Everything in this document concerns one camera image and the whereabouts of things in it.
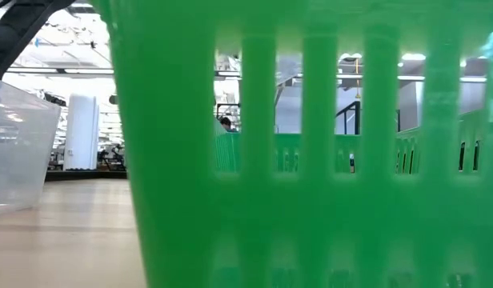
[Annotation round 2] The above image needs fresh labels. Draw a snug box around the white building pillar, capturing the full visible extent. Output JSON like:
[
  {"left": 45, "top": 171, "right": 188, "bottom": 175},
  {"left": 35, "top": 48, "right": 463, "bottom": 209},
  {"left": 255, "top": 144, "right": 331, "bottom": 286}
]
[{"left": 63, "top": 94, "right": 100, "bottom": 172}]

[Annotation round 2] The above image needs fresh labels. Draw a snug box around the yellow hanging strap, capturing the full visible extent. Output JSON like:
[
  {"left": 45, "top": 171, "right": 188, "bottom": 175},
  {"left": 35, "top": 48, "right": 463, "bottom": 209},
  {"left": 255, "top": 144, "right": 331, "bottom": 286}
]
[{"left": 353, "top": 58, "right": 360, "bottom": 99}]

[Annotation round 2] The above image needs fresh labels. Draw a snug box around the black metal railing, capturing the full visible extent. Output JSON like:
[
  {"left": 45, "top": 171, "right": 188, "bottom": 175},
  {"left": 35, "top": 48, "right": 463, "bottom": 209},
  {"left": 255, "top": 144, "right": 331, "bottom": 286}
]
[{"left": 336, "top": 100, "right": 362, "bottom": 136}]

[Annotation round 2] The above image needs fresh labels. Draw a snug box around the person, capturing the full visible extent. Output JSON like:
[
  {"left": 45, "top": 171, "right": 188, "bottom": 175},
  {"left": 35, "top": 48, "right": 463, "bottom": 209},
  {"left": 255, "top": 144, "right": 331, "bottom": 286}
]
[{"left": 218, "top": 115, "right": 238, "bottom": 134}]

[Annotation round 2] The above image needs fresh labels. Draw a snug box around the green slotted plastic basket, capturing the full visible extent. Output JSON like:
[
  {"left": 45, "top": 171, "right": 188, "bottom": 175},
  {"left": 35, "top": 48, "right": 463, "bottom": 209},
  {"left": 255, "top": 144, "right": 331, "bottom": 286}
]
[{"left": 88, "top": 0, "right": 493, "bottom": 288}]

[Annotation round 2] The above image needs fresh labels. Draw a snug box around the clear plastic basket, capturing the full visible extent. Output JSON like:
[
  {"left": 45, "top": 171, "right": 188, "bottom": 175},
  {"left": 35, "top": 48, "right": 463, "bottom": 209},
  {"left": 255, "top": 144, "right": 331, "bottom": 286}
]
[{"left": 0, "top": 75, "right": 62, "bottom": 217}]

